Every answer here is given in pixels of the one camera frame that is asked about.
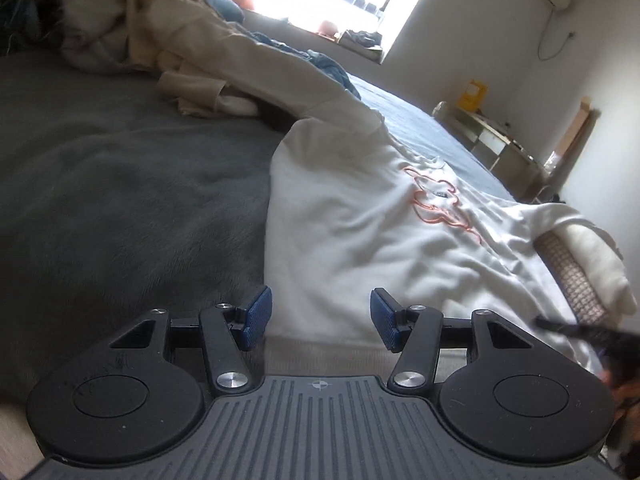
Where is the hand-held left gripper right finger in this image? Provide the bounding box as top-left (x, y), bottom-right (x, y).
top-left (370, 287), bottom-right (536, 396)

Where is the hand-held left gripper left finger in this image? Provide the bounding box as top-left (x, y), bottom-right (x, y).
top-left (107, 286), bottom-right (273, 395)

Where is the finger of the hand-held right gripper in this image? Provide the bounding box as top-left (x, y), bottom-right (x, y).
top-left (534, 314), bottom-right (640, 346)

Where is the white sweatshirt with pink print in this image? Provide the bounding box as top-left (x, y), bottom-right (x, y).
top-left (262, 105), bottom-right (623, 378)

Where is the pink knit folded sweater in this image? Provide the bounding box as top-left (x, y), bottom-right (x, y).
top-left (532, 230), bottom-right (616, 323)

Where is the cream folded fleece garment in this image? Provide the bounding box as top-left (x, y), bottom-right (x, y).
top-left (560, 222), bottom-right (638, 318)

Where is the bedside cabinet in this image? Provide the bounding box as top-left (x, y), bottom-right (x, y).
top-left (432, 102), bottom-right (566, 203)

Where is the flat cardboard piece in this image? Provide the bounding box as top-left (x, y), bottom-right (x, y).
top-left (547, 97), bottom-right (593, 171)

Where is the yellow box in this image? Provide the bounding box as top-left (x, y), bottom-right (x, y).
top-left (457, 79), bottom-right (488, 111)

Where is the light blue garment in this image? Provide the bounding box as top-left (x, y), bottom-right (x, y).
top-left (250, 30), bottom-right (362, 100)

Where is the beige garment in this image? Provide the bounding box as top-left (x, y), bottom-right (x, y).
top-left (122, 0), bottom-right (386, 126)

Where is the black power cable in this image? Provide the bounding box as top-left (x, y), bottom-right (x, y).
top-left (537, 7), bottom-right (576, 61)

